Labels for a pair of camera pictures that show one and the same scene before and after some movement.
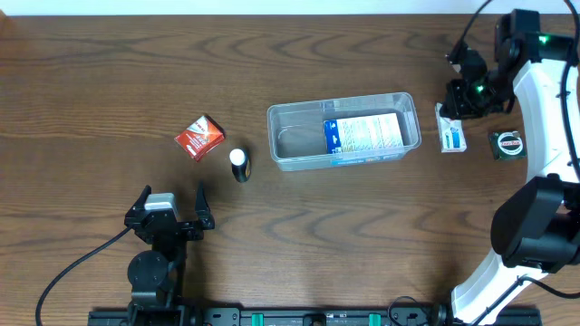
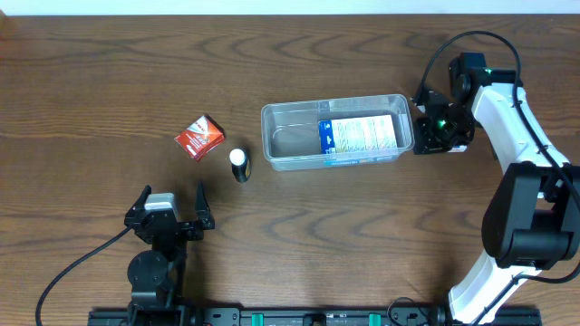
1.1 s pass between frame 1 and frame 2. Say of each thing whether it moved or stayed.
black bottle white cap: stayed
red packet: stayed
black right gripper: moved
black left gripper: stayed
